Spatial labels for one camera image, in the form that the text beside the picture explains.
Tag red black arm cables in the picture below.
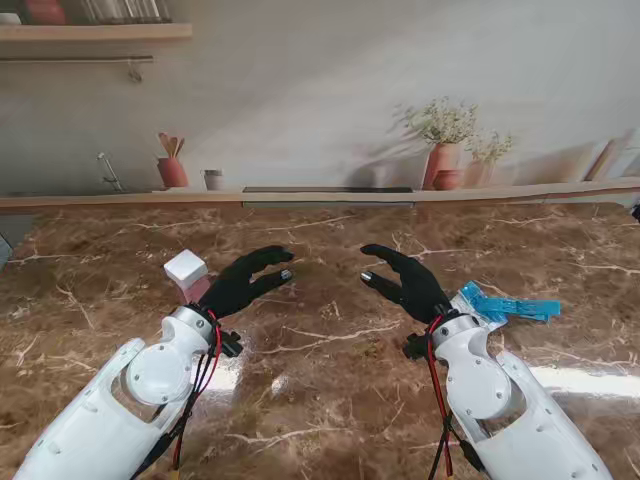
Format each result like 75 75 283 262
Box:
427 314 486 480
134 309 224 480

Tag wooden counter ledge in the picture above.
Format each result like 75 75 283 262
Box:
0 177 640 217

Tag metal hanging rail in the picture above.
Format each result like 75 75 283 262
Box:
0 54 155 84

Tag tall terracotta flower vase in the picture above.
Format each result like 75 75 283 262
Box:
392 97 479 191

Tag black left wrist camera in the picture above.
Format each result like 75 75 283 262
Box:
217 329 245 359

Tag small terracotta pot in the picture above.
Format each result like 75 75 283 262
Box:
432 168 465 192

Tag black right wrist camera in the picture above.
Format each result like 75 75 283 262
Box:
403 333 434 361

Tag wooden cutting boards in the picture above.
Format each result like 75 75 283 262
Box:
582 130 640 182

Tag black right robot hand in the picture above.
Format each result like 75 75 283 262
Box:
359 243 454 325

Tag row of glass jars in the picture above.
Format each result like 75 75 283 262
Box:
78 0 174 25

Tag terracotta jar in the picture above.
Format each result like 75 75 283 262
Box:
24 0 68 26

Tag chrome faucet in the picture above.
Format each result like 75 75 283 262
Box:
96 152 124 192

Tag red black right arm cables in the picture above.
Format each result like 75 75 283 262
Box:
427 314 486 480

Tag white and blue salt bag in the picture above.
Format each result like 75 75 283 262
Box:
449 280 506 331

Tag blue plastic bag clip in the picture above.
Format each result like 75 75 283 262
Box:
474 294 562 325

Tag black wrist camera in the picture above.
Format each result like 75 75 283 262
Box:
403 333 434 361
217 329 245 359

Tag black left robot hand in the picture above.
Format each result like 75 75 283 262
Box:
197 244 296 321

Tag red black left arm cables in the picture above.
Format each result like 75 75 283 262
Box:
134 309 224 480

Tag terracotta utensil pot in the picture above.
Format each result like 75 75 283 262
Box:
157 132 190 189

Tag white square bottle cap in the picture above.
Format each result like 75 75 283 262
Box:
163 248 209 290

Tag wooden wall shelf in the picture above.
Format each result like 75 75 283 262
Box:
0 22 194 45

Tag clear bottle with pink seasoning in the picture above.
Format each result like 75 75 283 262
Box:
172 274 214 307

